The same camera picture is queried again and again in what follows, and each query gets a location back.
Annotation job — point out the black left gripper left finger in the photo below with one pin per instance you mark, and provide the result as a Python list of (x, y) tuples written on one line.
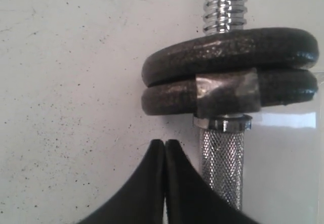
[(141, 198)]

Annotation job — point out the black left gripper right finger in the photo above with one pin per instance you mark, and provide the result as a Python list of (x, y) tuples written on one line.
[(188, 198)]

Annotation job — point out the chrome dumbbell bar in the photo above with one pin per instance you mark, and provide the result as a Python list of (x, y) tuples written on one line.
[(222, 144)]

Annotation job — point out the black weight plate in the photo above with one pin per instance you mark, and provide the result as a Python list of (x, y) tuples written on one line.
[(274, 47), (210, 95)]

